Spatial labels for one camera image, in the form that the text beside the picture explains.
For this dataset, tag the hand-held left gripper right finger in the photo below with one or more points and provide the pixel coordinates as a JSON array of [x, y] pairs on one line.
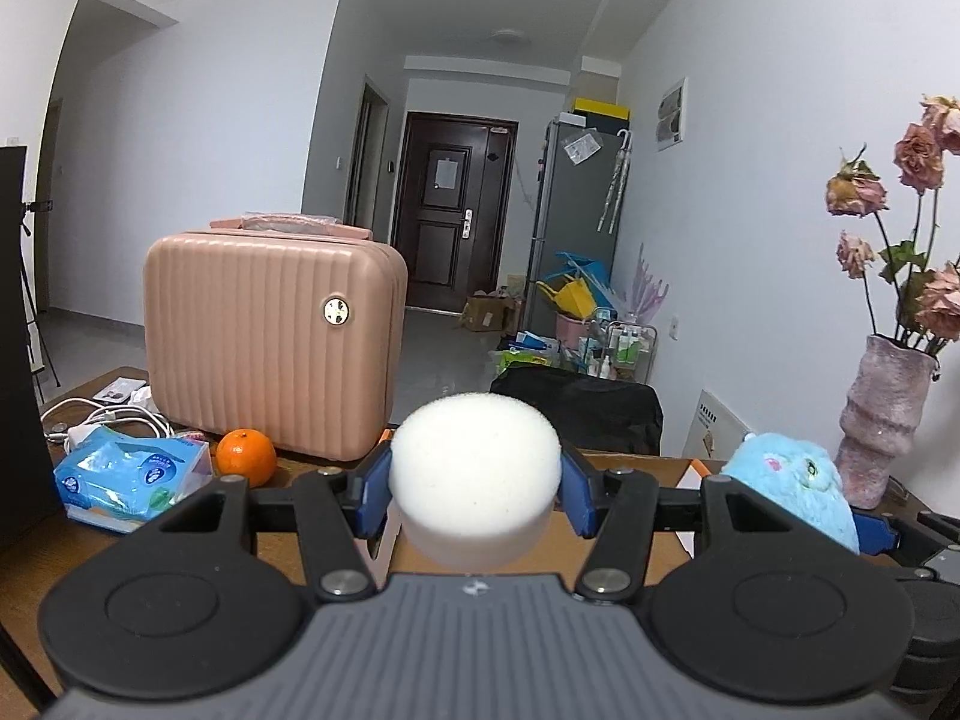
[[577, 495]]

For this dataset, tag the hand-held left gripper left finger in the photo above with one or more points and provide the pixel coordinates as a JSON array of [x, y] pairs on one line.
[[373, 491]]

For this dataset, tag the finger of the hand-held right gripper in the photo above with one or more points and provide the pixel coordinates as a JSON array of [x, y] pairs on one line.
[[877, 532]]

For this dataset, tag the red cardboard box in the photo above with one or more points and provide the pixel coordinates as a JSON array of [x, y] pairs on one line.
[[555, 551]]

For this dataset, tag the white round sponge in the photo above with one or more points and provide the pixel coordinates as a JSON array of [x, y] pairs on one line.
[[472, 465]]

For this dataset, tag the blue plush toy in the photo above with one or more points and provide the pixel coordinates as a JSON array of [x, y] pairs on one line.
[[787, 472]]

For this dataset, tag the black cloth cover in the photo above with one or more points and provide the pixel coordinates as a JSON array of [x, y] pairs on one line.
[[585, 409]]

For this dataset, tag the pink textured vase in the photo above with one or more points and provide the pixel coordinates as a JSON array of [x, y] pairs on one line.
[[885, 420]]

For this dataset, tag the orange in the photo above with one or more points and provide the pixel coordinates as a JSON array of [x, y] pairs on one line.
[[246, 457]]

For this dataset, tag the blue green floor packets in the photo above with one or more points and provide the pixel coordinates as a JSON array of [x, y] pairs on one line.
[[525, 352]]

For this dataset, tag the pink bucket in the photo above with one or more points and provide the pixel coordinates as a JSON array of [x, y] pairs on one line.
[[571, 330]]

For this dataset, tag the brown cardboard floor box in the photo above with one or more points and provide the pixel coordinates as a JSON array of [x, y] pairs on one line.
[[484, 315]]

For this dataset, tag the pink ribbed suitcase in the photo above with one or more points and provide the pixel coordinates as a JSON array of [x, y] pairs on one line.
[[247, 330]]

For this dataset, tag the purple feather decoration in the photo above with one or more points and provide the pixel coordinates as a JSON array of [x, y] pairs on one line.
[[645, 292]]

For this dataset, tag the blue plastic rack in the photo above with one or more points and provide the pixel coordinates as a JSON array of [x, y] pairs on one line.
[[592, 270]]

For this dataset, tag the blue tissue pack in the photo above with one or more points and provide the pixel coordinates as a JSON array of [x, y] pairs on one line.
[[120, 476]]

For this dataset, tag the grey refrigerator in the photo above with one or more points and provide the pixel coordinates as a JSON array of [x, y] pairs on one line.
[[570, 240]]

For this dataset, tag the dark brown entrance door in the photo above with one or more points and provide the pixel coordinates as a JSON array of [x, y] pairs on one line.
[[442, 240]]

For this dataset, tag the white paper card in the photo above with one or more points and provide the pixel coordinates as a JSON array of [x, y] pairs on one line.
[[120, 390]]

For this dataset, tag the white folded umbrella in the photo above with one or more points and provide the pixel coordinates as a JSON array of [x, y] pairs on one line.
[[608, 199], [622, 165]]

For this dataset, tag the white paper notice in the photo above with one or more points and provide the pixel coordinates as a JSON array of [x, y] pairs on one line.
[[446, 172]]

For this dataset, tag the dried pink rose bouquet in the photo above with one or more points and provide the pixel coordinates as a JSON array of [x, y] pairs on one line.
[[855, 191]]

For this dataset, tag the clear plastic pouch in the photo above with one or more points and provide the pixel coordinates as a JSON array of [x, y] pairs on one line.
[[582, 148]]

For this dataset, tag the black paper bag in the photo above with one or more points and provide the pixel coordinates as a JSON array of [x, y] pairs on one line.
[[19, 352]]

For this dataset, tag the yellow box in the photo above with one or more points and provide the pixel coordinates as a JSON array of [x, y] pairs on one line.
[[600, 109]]

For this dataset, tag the black tripod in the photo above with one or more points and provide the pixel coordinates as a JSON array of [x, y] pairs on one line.
[[41, 205]]

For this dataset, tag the round ceiling light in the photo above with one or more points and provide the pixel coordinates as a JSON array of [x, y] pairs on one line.
[[510, 34]]

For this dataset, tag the interior side door frame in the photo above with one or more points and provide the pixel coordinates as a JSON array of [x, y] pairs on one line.
[[367, 165]]

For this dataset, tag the white wall electrical panel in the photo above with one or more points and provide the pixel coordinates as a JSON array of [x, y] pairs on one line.
[[670, 116]]

